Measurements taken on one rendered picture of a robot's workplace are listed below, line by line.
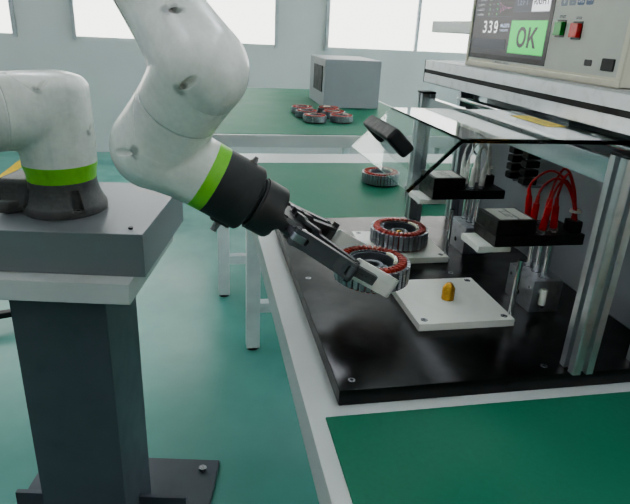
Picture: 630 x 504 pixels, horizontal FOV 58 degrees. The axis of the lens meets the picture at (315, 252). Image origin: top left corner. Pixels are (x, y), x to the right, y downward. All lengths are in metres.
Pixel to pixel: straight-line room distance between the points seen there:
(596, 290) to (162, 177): 0.54
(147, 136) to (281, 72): 4.86
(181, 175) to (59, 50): 4.91
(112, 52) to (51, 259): 4.52
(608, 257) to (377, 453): 0.35
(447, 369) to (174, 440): 1.21
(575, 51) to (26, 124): 0.84
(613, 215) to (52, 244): 0.85
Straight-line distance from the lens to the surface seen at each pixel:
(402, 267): 0.81
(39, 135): 1.07
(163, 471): 1.71
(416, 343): 0.80
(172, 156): 0.69
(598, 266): 0.75
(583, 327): 0.78
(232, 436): 1.82
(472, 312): 0.88
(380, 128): 0.71
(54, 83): 1.07
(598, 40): 0.85
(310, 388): 0.73
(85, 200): 1.11
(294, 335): 0.83
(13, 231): 1.08
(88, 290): 1.03
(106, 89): 5.55
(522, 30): 1.01
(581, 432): 0.75
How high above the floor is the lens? 1.17
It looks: 22 degrees down
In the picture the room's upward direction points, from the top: 3 degrees clockwise
